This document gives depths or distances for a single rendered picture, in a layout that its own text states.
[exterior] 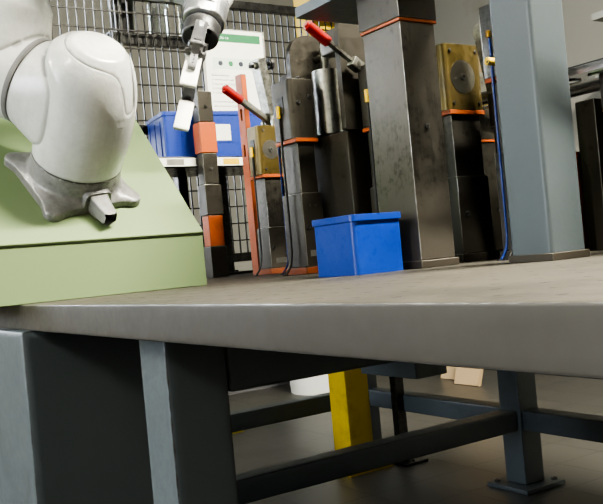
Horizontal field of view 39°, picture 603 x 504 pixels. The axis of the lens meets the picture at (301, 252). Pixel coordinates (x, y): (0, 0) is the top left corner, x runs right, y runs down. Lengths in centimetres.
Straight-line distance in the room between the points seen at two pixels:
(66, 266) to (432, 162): 61
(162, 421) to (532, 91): 63
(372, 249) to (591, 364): 85
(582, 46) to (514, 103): 368
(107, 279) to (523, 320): 106
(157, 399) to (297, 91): 83
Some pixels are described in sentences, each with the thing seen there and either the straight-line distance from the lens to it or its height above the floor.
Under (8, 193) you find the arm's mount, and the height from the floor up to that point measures 89.
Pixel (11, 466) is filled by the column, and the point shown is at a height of 43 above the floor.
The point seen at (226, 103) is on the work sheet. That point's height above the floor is 122.
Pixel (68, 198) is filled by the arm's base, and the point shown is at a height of 87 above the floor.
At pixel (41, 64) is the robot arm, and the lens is 144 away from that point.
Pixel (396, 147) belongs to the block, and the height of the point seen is 89.
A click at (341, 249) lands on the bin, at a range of 129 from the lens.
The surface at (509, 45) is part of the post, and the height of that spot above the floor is 99.
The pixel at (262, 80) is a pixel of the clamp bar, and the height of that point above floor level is 116.
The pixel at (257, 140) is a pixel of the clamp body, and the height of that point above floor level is 102.
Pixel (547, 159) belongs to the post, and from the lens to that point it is 116.
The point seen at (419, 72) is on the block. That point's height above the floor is 100.
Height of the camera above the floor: 74
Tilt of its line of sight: level
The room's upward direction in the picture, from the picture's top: 5 degrees counter-clockwise
